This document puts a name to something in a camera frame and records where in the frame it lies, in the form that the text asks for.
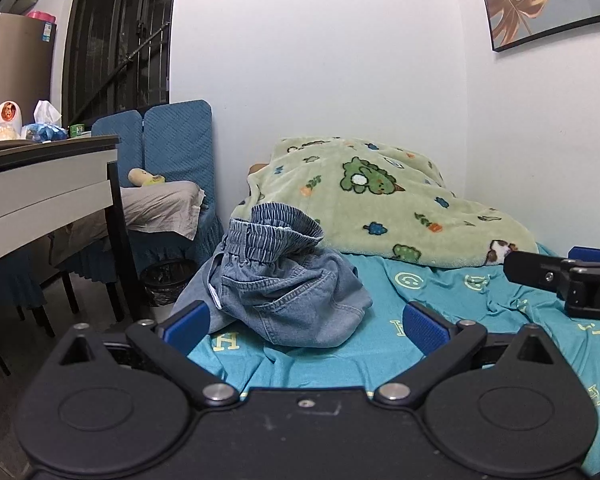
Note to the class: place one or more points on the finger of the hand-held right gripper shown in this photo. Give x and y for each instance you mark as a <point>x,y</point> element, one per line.
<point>532,268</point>
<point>594,255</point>

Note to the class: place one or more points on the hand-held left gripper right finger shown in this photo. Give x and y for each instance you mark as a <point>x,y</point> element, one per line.
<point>422,328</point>

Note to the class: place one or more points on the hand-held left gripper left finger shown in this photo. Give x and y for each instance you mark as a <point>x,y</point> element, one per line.
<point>187,326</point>

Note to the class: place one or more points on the light blue denim pants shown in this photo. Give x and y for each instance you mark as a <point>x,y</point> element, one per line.
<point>290,290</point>

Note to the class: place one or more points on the teal printed bed sheet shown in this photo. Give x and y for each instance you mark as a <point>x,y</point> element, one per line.
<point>445,300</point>

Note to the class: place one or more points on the white bin with black bag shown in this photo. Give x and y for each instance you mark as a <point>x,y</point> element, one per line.
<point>166,282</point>

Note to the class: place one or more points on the grey cloth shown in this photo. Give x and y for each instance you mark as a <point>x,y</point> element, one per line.
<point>150,207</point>

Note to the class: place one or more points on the green dinosaur print blanket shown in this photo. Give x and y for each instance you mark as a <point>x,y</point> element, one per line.
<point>380,200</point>

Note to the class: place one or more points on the yellow soft toy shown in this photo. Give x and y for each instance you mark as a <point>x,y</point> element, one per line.
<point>144,177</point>

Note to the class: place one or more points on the brown pillow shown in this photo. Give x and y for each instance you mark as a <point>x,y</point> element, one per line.
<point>256,168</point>

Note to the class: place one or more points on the blue covered chair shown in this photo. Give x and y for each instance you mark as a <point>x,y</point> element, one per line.
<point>10,280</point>
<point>180,145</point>
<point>117,127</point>

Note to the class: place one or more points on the white table with black legs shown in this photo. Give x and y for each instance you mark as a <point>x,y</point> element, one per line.
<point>40,185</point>

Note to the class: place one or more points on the green can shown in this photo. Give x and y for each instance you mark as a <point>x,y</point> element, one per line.
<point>76,130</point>

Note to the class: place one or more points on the blue plastic bag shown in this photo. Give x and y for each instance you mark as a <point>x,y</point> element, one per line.
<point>44,132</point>

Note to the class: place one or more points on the white egg-shaped device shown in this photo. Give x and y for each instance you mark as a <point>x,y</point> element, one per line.
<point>5,119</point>

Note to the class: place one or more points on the dark window with grille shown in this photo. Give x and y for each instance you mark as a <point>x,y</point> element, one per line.
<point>117,35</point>

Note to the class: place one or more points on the silver refrigerator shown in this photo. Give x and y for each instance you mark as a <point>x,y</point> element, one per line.
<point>17,65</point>

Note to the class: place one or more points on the pink lidded container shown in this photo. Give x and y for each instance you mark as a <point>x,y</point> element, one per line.
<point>42,16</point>

